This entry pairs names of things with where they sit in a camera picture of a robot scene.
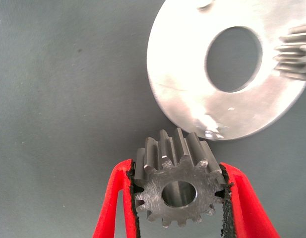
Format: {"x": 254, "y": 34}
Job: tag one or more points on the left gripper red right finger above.
{"x": 249, "y": 205}

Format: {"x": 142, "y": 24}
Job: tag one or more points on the small steel planetary gear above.
{"x": 295, "y": 57}
{"x": 155, "y": 196}

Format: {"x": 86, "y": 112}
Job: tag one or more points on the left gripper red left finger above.
{"x": 110, "y": 198}

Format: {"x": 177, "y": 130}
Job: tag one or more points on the dark grey table cloth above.
{"x": 56, "y": 86}

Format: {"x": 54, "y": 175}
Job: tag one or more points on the round metal carrier plate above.
{"x": 182, "y": 62}

